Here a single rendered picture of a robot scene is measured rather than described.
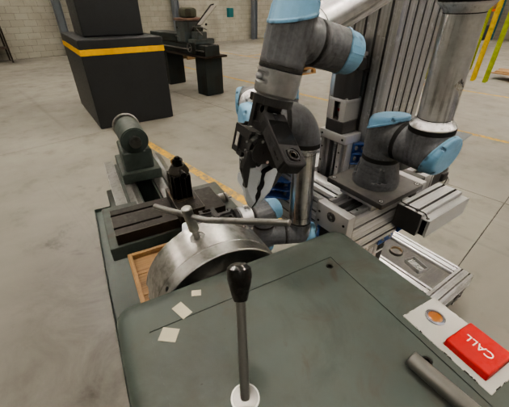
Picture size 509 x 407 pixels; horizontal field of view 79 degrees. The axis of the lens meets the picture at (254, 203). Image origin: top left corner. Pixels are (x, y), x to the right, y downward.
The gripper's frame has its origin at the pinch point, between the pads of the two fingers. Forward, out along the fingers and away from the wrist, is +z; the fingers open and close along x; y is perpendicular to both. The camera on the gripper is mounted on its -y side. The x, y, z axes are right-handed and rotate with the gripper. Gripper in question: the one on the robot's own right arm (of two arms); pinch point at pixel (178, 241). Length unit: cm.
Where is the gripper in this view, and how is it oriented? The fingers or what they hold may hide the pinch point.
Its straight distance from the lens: 94.1
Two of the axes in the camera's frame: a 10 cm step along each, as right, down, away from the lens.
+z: -8.9, 2.5, -3.9
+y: -4.6, -4.8, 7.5
